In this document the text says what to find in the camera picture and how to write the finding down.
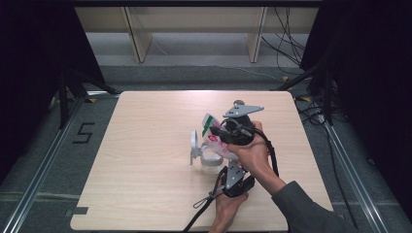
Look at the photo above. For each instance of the aluminium floor rail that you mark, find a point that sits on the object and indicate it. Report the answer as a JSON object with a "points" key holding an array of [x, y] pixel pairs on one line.
{"points": [[39, 174], [353, 174]]}

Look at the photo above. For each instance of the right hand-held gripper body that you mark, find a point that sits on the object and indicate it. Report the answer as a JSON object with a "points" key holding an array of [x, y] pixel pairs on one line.
{"points": [[239, 131]]}

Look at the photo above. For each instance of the dark curtain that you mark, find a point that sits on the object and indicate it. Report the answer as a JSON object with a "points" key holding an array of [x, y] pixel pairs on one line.
{"points": [[372, 81], [29, 64]]}

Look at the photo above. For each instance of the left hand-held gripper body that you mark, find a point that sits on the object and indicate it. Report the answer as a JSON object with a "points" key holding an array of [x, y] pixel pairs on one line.
{"points": [[234, 176]]}

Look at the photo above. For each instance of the grey round table grommet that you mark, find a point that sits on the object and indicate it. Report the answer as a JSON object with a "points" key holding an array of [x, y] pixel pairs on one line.
{"points": [[239, 102]]}

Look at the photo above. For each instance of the beige wooden shelf unit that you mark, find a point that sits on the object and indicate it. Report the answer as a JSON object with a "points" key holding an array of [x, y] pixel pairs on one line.
{"points": [[142, 45]]}

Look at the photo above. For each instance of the person's right hand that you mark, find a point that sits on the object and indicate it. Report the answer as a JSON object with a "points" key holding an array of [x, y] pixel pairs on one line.
{"points": [[256, 155]]}

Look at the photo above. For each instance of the black metal stand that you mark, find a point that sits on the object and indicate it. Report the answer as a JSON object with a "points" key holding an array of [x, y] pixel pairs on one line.
{"points": [[64, 100], [328, 97]]}

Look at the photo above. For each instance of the pink and white plastic bag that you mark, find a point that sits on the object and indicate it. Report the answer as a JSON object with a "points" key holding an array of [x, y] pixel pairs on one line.
{"points": [[213, 142]]}

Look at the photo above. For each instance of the person's left hand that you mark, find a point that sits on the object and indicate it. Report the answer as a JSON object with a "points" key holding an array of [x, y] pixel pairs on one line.
{"points": [[226, 210]]}

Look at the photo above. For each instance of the clear jar with grey lid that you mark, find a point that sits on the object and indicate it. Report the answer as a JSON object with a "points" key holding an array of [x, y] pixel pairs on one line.
{"points": [[210, 163]]}

